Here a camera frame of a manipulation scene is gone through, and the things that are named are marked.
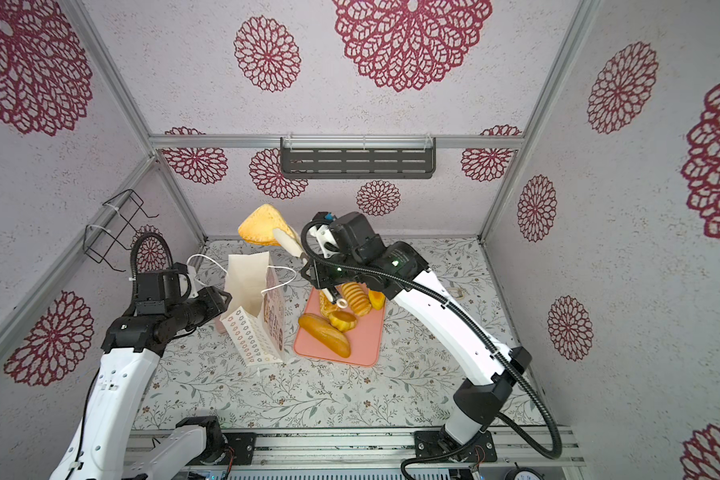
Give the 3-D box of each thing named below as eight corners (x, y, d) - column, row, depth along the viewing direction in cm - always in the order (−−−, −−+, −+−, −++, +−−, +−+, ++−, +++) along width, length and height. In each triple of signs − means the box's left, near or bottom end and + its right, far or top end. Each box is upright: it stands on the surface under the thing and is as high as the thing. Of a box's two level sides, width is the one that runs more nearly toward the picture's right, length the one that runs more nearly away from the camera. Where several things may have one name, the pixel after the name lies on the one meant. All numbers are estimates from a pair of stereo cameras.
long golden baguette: (296, 362, 90) (293, 355, 86) (301, 321, 99) (299, 313, 95) (350, 362, 90) (349, 355, 86) (351, 321, 99) (350, 313, 95)
